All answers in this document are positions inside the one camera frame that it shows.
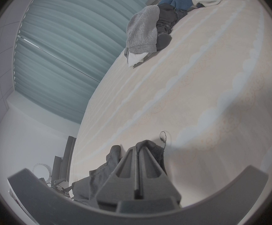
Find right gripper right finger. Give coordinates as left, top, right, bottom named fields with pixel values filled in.
left=138, top=147, right=182, bottom=206

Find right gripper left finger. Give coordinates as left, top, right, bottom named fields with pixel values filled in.
left=96, top=147, right=138, bottom=211

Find black T-shirt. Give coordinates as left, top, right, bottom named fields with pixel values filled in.
left=71, top=131, right=169, bottom=202

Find bed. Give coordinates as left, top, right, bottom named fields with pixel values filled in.
left=68, top=0, right=272, bottom=208

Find pile of clothes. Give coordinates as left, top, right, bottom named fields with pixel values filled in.
left=123, top=0, right=222, bottom=68

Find black chest of drawers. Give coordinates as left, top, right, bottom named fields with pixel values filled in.
left=60, top=136, right=76, bottom=187

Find black side table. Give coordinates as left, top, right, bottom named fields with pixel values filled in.
left=52, top=156, right=62, bottom=185

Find blue-green curtain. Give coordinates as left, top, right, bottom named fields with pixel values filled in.
left=13, top=38, right=101, bottom=126
left=17, top=0, right=161, bottom=81

